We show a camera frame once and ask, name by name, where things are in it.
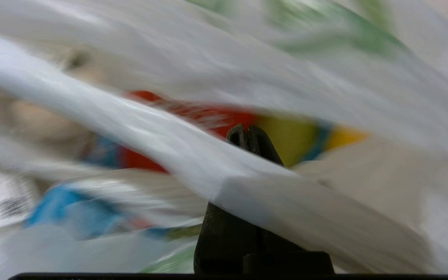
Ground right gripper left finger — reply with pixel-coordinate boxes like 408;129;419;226
194;124;262;275

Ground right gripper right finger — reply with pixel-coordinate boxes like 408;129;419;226
247;125;334;275

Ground white plastic bag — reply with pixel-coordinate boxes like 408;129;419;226
0;0;448;275

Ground red and yellow food package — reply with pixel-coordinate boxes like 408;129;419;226
84;90;369;174

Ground blue and white food package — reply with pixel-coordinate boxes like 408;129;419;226
24;182;205;242

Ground beige food item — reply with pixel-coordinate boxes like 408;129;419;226
9;97;97;157

